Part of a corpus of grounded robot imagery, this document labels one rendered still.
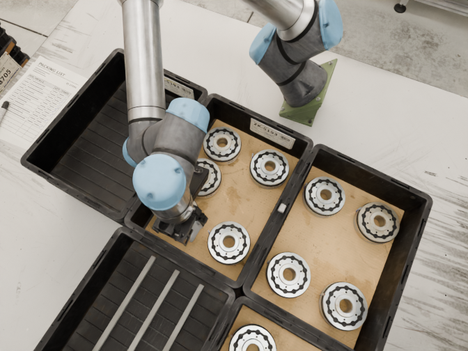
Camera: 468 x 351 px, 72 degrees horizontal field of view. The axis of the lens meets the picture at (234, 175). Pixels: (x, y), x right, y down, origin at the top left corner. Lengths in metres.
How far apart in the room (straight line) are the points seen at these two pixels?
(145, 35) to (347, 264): 0.68
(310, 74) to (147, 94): 0.53
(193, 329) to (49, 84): 0.94
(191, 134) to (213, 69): 0.70
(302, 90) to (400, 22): 1.68
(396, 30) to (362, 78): 1.31
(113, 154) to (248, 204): 0.39
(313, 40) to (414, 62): 1.60
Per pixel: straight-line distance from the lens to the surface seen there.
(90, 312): 0.87
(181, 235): 0.68
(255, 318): 0.81
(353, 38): 2.41
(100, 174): 0.94
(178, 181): 0.47
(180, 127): 0.53
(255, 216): 0.84
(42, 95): 1.31
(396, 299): 0.79
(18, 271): 1.11
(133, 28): 0.72
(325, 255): 0.85
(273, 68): 0.98
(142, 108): 0.65
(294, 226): 0.84
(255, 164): 0.85
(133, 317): 0.84
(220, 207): 0.84
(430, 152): 1.22
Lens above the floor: 1.64
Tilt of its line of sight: 69 degrees down
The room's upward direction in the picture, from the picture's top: 2 degrees clockwise
